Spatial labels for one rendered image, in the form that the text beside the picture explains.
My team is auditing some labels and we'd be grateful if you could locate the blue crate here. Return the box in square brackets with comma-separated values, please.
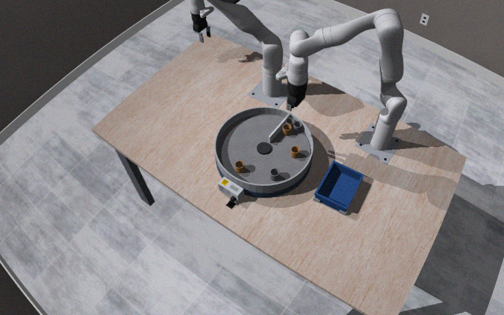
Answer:
[314, 160, 364, 212]

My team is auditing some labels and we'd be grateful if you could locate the bronze bushing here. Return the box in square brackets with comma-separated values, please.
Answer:
[235, 161, 245, 173]
[282, 124, 291, 136]
[291, 146, 300, 158]

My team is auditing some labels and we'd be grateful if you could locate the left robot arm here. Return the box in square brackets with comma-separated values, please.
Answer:
[289, 9, 407, 151]

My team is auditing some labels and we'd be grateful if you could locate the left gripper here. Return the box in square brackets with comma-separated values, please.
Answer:
[276, 63, 308, 111]

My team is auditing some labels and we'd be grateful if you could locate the grey metal bushing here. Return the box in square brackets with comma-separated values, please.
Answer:
[285, 118, 294, 129]
[293, 121, 302, 133]
[270, 168, 280, 181]

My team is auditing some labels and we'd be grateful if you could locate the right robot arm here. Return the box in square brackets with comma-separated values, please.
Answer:
[207, 0, 283, 98]

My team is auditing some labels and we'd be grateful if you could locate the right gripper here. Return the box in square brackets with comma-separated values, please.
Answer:
[190, 3, 214, 43]

